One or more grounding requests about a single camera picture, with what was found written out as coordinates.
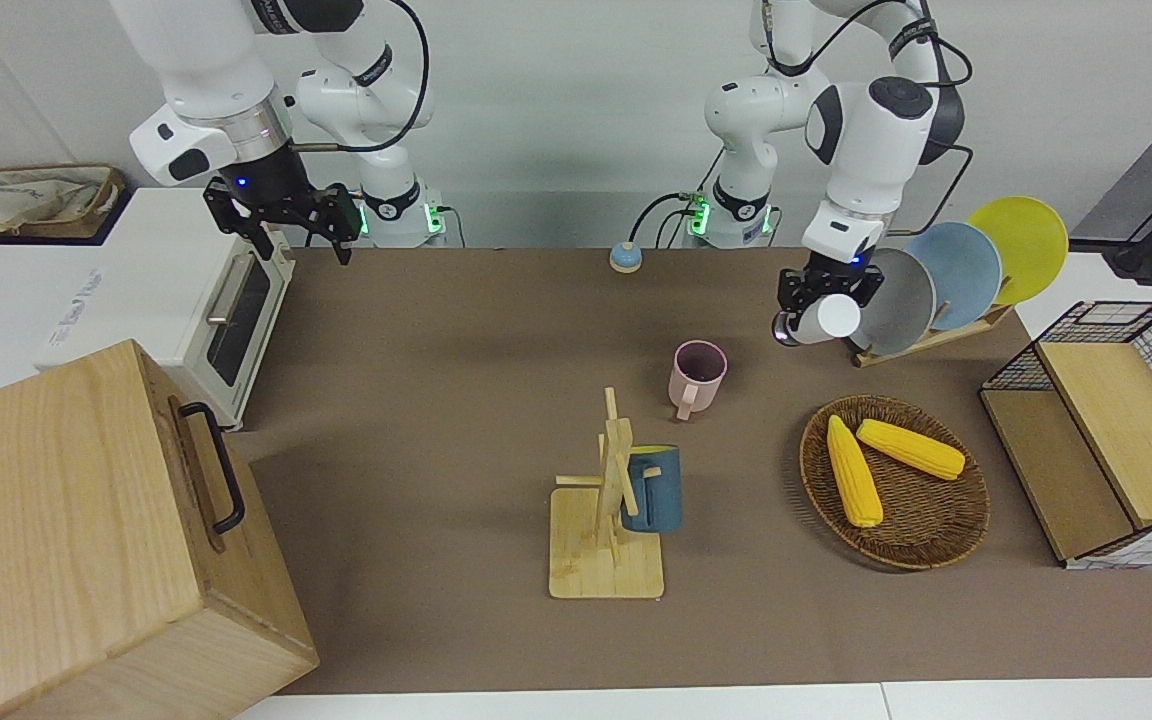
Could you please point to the wooden mug rack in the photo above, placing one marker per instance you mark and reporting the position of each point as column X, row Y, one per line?
column 606, row 570

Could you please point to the brown table mat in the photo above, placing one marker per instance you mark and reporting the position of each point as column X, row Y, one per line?
column 436, row 550

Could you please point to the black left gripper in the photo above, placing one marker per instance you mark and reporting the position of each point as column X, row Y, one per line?
column 836, row 275

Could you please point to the light blue plate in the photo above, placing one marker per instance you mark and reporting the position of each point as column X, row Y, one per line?
column 956, row 270

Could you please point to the white bottle with metal end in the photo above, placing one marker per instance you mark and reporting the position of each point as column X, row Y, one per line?
column 836, row 318

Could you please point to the pink mug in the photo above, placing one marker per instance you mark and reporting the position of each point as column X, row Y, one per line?
column 698, row 385

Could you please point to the wooden plate rack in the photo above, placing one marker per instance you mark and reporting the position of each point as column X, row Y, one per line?
column 981, row 322

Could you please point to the dark blue mug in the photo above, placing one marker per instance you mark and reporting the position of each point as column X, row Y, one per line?
column 661, row 490

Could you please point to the round wicker basket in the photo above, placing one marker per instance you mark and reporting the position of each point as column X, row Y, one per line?
column 926, row 520

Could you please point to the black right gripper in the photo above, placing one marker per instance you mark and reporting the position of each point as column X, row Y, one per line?
column 286, row 205

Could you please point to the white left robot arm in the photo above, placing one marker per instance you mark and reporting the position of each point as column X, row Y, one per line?
column 866, row 130

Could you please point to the grey plate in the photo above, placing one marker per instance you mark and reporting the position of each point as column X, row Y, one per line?
column 901, row 300

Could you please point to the yellow plate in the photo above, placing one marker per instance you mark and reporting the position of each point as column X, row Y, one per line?
column 1026, row 240

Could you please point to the yellow corn cob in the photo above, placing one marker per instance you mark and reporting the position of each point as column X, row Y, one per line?
column 911, row 450
column 854, row 475

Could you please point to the wooden cabinet box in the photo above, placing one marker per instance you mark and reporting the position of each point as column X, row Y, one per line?
column 86, row 550

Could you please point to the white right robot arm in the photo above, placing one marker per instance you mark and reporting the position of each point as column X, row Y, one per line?
column 206, row 60

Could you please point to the white toaster oven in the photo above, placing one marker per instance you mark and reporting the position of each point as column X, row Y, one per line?
column 166, row 290

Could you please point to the beige cloth bag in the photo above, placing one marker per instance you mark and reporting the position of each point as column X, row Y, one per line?
column 16, row 200

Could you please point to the brown tray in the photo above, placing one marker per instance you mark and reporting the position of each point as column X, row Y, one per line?
column 112, row 195

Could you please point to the small blue button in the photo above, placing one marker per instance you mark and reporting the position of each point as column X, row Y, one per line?
column 625, row 260

